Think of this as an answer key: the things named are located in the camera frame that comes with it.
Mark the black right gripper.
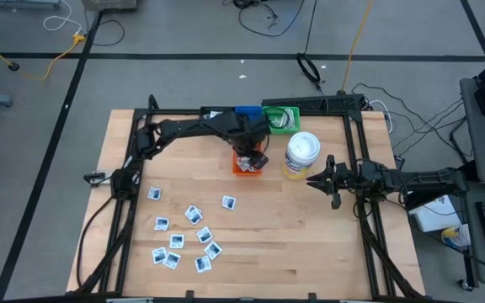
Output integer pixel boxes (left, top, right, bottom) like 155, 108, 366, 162
306, 154, 360, 210

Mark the Lysol wipes canister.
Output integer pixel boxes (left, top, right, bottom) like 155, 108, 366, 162
281, 130, 322, 182

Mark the orange plastic basket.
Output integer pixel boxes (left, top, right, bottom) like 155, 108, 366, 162
232, 149, 264, 177

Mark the blue plastic basket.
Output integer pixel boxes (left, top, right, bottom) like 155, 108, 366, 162
234, 105, 264, 118

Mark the green plastic basket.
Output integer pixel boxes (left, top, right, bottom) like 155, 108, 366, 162
262, 105, 301, 136

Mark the black plastic basket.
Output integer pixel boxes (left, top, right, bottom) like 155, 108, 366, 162
198, 106, 236, 121

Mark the black perforated long box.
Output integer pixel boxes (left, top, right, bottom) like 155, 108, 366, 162
261, 93, 366, 114

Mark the white box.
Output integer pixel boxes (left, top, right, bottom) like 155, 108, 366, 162
408, 194, 463, 234

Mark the white yellow container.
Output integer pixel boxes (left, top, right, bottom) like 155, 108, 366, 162
440, 223, 473, 250

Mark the silver mounting plate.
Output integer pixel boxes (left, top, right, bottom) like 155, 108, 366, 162
83, 171, 109, 188

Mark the grey box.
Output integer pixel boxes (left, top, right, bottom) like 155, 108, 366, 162
81, 0, 138, 12

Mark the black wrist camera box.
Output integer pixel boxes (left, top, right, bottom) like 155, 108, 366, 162
248, 152, 269, 170

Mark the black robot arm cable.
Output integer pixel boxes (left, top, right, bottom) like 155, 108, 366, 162
258, 106, 290, 157

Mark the black coiled cable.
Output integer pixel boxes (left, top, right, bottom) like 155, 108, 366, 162
296, 52, 323, 92

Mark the black floor cable bundle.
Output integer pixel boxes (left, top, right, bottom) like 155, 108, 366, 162
223, 0, 306, 39

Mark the yellow hanging cable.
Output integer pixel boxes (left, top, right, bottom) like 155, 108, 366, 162
339, 0, 374, 96

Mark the black base power cable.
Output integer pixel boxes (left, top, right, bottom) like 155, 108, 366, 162
76, 195, 115, 290

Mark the yellow cable with plug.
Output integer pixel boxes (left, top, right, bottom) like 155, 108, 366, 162
42, 34, 87, 81

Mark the white floor cable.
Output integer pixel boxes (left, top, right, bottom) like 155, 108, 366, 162
42, 0, 83, 37

